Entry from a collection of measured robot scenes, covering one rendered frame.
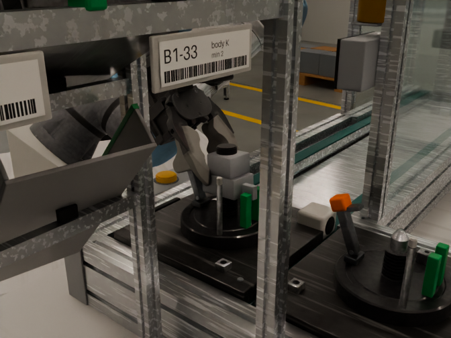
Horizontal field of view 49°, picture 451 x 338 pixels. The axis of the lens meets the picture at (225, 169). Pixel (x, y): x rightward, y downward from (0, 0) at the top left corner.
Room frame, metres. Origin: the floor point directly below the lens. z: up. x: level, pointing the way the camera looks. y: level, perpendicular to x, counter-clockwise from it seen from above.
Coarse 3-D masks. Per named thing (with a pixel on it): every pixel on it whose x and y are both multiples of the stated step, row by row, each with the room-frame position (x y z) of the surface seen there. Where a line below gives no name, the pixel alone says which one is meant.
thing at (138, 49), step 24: (24, 0) 0.27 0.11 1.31; (48, 0) 0.28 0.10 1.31; (120, 0) 0.31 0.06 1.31; (144, 0) 0.32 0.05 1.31; (48, 48) 0.33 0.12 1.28; (72, 48) 0.35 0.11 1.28; (96, 48) 0.37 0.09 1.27; (120, 48) 0.38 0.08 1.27; (144, 48) 0.41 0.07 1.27; (48, 72) 0.39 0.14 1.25; (72, 72) 0.41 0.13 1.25; (96, 72) 0.44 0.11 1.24
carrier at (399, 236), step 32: (320, 256) 0.57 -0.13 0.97; (352, 256) 0.53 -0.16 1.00; (384, 256) 0.50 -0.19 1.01; (416, 256) 0.53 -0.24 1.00; (320, 288) 0.50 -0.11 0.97; (352, 288) 0.47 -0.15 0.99; (384, 288) 0.47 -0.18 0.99; (416, 288) 0.47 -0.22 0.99; (448, 288) 0.47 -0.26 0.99; (288, 320) 0.45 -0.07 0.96; (320, 320) 0.44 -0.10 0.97; (352, 320) 0.44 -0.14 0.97; (384, 320) 0.44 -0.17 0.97; (416, 320) 0.43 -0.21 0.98; (448, 320) 0.44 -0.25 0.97
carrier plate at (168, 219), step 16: (208, 192) 0.78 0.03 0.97; (176, 208) 0.72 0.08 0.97; (160, 224) 0.67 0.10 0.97; (176, 224) 0.67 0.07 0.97; (128, 240) 0.62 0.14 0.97; (160, 240) 0.62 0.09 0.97; (176, 240) 0.62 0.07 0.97; (304, 240) 0.62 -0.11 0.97; (320, 240) 0.64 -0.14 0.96; (160, 256) 0.58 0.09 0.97; (176, 256) 0.57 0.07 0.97; (192, 256) 0.57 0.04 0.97; (208, 256) 0.57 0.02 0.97; (224, 256) 0.57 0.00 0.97; (240, 256) 0.57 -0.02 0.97; (256, 256) 0.57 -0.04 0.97; (192, 272) 0.54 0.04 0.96; (208, 272) 0.54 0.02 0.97; (240, 272) 0.54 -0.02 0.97; (256, 272) 0.54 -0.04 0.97; (224, 288) 0.51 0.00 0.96; (240, 288) 0.50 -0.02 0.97
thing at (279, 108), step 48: (288, 0) 0.36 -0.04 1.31; (288, 48) 0.36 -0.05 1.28; (144, 96) 0.48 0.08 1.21; (288, 96) 0.36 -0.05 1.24; (288, 144) 0.37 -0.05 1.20; (144, 192) 0.47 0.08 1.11; (288, 192) 0.37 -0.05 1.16; (144, 240) 0.47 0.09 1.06; (288, 240) 0.37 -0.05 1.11; (144, 288) 0.47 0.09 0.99; (144, 336) 0.48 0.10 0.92
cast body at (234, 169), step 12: (228, 144) 0.67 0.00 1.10; (216, 156) 0.65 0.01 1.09; (228, 156) 0.64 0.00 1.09; (240, 156) 0.65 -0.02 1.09; (216, 168) 0.65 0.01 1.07; (228, 168) 0.63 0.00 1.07; (240, 168) 0.65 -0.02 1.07; (228, 180) 0.63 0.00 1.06; (240, 180) 0.64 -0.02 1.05; (252, 180) 0.66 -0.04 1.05; (216, 192) 0.65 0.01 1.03; (228, 192) 0.63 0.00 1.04; (240, 192) 0.63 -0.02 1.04; (252, 192) 0.62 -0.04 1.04
